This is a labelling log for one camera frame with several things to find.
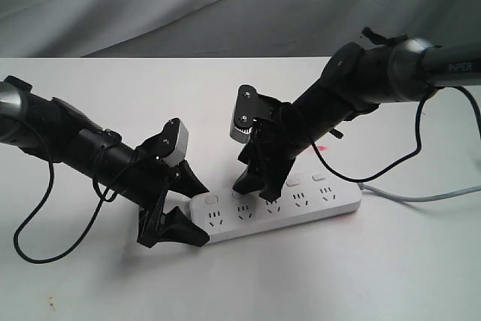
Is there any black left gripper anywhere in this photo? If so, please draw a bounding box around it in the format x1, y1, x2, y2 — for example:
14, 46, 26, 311
132, 136, 210, 248

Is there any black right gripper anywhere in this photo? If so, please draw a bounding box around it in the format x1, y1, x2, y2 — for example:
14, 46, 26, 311
232, 94, 312, 201

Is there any white power strip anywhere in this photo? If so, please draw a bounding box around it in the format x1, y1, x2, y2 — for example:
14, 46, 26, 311
189, 171, 362, 244

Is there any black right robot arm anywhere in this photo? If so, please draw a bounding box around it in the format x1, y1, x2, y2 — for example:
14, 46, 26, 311
230, 28, 480, 201

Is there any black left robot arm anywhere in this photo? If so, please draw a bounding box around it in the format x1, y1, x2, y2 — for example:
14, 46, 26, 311
1, 76, 210, 247

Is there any white backdrop cloth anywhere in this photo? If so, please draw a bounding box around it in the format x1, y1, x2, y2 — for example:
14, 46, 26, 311
1, 0, 480, 57

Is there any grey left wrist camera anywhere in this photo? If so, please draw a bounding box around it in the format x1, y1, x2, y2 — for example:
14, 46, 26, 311
159, 118, 189, 168

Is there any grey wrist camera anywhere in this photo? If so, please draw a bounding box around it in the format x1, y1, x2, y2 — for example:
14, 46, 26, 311
159, 118, 189, 168
230, 84, 280, 144

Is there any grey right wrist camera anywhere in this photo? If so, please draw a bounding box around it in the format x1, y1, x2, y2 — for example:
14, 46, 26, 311
230, 84, 280, 144

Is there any grey power cable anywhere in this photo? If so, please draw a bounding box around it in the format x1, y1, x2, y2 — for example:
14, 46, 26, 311
355, 182, 481, 204

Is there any black right camera cable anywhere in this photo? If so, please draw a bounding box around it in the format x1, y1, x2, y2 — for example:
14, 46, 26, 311
311, 86, 481, 182

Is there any black camera cable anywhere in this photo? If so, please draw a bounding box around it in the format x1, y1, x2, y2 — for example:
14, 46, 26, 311
13, 121, 170, 262
311, 86, 481, 182

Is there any black left camera cable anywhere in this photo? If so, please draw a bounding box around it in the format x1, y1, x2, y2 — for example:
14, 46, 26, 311
13, 121, 170, 262

